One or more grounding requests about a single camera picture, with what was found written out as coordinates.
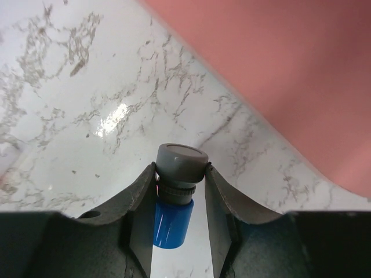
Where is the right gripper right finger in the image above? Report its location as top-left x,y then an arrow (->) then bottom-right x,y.
205,165 -> 370,277

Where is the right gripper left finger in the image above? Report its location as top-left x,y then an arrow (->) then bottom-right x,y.
1,164 -> 157,277

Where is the blue glue stick grey cap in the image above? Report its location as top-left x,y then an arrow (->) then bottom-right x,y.
153,143 -> 209,249

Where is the pink wooden shelf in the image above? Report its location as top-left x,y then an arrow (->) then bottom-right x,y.
145,1 -> 370,197

